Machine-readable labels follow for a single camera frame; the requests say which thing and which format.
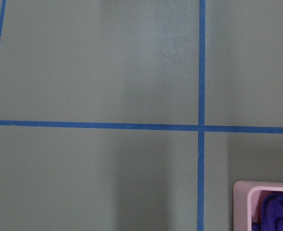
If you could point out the pink plastic bin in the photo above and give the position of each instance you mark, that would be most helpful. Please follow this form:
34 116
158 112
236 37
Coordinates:
247 201

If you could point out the purple cloth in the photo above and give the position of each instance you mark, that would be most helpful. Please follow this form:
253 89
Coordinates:
271 217

